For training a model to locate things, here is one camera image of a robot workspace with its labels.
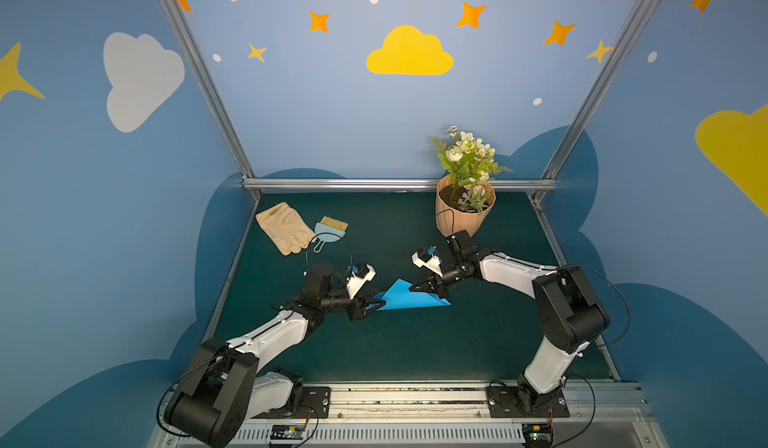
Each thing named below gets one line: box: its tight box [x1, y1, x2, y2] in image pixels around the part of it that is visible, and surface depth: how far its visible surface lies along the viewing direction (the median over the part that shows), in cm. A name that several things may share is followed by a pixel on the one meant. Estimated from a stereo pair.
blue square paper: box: [373, 278, 452, 311], surface depth 85 cm
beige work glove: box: [255, 202, 317, 257], surface depth 113 cm
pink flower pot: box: [435, 173, 497, 237], surface depth 100 cm
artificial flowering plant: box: [430, 125, 515, 213], surface depth 95 cm
